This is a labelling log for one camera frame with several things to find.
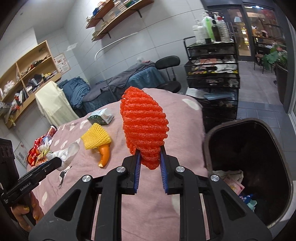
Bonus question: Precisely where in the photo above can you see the yellow foam fruit net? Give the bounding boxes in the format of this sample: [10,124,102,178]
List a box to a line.
[81,123,111,150]

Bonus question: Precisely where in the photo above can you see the left hand gold nails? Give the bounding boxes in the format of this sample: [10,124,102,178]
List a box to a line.
[11,192,44,232]

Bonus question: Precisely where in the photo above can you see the white curved lamp pole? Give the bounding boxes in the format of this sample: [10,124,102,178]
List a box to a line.
[94,32,138,101]

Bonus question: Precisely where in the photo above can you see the orange peel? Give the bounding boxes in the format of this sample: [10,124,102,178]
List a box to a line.
[98,144,110,168]

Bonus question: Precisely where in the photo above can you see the blue crumpled bedding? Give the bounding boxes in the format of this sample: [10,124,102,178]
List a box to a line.
[58,76,91,109]

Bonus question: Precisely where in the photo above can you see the wooden cubby shelf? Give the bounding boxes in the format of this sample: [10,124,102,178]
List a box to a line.
[1,41,61,128]

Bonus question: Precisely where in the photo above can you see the glass double door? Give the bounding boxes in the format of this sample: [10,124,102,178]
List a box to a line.
[207,1,286,62]

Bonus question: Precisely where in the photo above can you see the snack packet pile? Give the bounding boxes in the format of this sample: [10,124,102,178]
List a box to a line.
[26,135,52,167]

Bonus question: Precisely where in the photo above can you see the bottles on trolley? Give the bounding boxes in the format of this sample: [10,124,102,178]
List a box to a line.
[192,11,234,44]

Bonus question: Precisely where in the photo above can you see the black round stool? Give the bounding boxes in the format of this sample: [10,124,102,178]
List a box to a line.
[155,55,181,93]

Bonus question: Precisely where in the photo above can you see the red chips can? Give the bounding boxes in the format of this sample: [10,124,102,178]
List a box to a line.
[47,125,57,137]

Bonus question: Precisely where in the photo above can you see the orange foam fruit net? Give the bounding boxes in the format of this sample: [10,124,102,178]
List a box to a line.
[120,86,169,170]

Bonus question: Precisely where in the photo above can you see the black metal trolley rack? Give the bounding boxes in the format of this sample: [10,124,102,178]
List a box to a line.
[183,36,240,132]

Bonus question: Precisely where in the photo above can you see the potted green plant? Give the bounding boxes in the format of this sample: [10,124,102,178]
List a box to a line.
[262,43,288,104]

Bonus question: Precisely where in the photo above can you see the cream cloth covered chair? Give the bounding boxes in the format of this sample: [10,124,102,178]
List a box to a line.
[35,81,79,127]

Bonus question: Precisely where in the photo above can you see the grey blue massage bed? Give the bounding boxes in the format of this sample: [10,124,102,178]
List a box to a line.
[82,61,165,113]

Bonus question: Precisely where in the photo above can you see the wall wooden bookshelf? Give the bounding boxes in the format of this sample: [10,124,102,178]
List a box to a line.
[86,0,154,42]

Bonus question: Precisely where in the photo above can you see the green milk carton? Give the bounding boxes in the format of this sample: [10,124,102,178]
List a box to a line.
[87,108,114,125]

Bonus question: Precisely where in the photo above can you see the brown trash bin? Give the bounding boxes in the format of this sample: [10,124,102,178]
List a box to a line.
[203,118,293,228]

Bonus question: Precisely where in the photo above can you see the blue oreo wrapper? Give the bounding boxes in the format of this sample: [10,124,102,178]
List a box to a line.
[239,194,257,212]

